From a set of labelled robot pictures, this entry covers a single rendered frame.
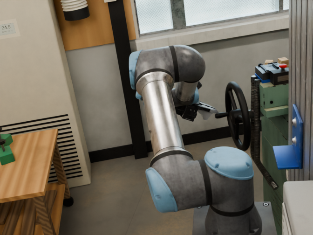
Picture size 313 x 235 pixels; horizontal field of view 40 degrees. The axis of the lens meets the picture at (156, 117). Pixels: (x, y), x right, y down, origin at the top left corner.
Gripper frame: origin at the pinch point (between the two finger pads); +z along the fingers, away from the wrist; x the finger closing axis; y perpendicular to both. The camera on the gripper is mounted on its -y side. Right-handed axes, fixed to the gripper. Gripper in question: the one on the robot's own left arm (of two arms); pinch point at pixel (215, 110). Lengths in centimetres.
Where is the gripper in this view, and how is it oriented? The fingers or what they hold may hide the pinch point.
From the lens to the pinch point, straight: 190.6
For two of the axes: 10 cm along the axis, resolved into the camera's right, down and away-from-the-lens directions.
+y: -3.5, 8.9, 3.0
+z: 9.3, 2.9, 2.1
